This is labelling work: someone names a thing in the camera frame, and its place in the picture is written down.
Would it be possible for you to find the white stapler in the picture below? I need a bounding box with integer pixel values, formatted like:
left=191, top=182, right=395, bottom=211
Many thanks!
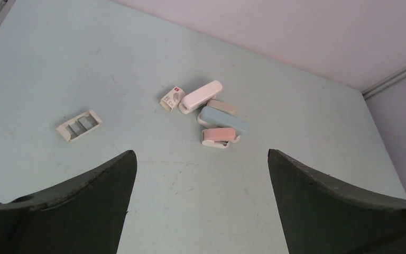
left=178, top=80, right=223, bottom=114

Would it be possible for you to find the small white staple box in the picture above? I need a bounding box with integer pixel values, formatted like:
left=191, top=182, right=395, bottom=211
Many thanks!
left=160, top=86, right=186, bottom=112

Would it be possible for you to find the open white staple tray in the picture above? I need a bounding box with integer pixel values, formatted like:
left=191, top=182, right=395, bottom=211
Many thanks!
left=56, top=110, right=103, bottom=142

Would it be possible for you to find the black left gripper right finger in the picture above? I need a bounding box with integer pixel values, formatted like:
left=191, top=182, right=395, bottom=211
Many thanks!
left=268, top=149, right=406, bottom=253

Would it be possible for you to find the light blue stapler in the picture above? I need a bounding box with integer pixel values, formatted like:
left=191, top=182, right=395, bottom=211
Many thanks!
left=199, top=106, right=250, bottom=135

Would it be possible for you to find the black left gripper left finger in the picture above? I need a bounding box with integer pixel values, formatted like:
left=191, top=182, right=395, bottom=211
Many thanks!
left=0, top=150, right=137, bottom=253

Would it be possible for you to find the beige stapler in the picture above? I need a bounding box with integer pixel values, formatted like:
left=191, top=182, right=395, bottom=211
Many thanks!
left=207, top=99, right=236, bottom=115

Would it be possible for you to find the pink stapler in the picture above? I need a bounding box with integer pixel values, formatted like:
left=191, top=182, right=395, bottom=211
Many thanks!
left=201, top=128, right=240, bottom=149

